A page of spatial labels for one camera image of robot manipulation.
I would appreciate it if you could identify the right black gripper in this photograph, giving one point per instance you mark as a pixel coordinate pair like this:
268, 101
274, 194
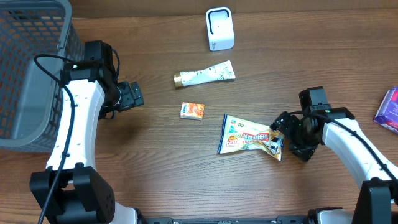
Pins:
303, 151

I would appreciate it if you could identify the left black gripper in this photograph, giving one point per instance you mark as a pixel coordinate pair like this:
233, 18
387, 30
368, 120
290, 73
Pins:
132, 98

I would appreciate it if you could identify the small orange tissue pack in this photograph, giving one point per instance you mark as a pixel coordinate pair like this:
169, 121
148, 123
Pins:
192, 111

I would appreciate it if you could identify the colourful snack bag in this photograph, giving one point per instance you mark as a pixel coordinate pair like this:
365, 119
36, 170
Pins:
242, 135

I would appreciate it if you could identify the red purple pantyliner pack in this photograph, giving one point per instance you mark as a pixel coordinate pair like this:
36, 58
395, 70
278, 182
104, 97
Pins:
387, 114

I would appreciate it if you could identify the white Pantene tube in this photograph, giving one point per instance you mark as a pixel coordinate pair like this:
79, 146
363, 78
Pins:
220, 72

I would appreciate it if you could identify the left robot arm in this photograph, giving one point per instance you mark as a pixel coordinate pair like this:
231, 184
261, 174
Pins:
70, 190

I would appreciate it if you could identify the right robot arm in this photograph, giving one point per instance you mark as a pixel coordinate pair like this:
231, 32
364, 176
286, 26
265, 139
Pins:
336, 128

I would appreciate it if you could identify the white barcode scanner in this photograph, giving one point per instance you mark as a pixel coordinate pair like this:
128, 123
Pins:
219, 24

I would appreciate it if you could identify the grey plastic mesh basket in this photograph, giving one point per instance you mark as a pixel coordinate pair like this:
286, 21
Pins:
34, 35

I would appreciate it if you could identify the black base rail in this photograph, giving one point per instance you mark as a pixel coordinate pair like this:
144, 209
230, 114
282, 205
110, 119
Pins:
248, 221

